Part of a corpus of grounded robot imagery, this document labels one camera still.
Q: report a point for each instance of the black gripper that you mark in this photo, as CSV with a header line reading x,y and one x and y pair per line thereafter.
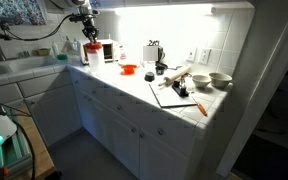
x,y
89,25

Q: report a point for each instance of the red jar lid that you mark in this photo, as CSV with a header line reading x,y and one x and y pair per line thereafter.
x,y
93,47

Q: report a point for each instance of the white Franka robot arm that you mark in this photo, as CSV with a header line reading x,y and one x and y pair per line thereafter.
x,y
74,4

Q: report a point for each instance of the white plastic jar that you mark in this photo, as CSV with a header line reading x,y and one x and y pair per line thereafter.
x,y
96,61

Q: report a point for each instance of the green round lid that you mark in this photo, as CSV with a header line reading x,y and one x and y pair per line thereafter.
x,y
62,57

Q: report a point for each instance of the white toaster oven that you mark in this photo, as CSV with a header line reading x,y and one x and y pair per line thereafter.
x,y
110,50

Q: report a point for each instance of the white bottle red label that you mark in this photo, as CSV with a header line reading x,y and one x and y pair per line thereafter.
x,y
122,53

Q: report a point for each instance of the white soap bottle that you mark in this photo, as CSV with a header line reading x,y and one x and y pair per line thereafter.
x,y
54,49

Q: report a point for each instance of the yellow sponge dish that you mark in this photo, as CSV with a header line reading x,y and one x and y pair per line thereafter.
x,y
43,52

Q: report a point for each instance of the orange measuring cup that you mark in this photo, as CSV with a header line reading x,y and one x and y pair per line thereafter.
x,y
129,69

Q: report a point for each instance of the white upper cabinets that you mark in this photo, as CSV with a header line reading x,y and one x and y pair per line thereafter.
x,y
134,2

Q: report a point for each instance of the black alarm clock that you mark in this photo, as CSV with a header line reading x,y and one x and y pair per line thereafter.
x,y
153,52

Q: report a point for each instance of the small black measuring cup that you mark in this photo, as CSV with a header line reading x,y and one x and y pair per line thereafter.
x,y
149,76

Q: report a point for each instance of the under-cabinet light strip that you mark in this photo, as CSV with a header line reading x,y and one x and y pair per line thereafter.
x,y
164,8

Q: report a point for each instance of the white kitchen sink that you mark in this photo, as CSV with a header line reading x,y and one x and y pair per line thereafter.
x,y
17,65

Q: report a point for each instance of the floral curtain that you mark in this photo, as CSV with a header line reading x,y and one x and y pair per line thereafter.
x,y
14,11

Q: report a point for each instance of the white sink base cabinet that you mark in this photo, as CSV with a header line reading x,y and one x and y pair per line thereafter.
x,y
47,106

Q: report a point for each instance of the wooden rolling pin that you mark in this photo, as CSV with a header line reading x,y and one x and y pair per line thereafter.
x,y
175,75

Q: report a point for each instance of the dark cutting board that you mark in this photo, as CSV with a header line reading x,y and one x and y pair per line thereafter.
x,y
170,97

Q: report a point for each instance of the black pepper grinder set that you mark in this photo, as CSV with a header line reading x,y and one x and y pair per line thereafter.
x,y
181,87

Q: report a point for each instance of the white counter base cabinet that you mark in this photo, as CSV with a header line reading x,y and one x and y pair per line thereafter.
x,y
134,133

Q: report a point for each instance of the small ceramic bowl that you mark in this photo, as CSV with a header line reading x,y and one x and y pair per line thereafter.
x,y
201,81

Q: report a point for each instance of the wooden table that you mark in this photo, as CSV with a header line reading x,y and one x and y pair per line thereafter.
x,y
34,146

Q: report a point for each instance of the large ceramic bowl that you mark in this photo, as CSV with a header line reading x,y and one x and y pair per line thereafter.
x,y
220,79

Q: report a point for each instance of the red stop button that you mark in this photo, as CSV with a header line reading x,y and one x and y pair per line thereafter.
x,y
2,172

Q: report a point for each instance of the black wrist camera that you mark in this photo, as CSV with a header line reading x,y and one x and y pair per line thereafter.
x,y
75,17

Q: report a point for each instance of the white wall switch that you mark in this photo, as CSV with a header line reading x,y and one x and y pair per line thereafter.
x,y
191,54

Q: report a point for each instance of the white wall outlet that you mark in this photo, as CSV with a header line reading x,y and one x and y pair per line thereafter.
x,y
204,56

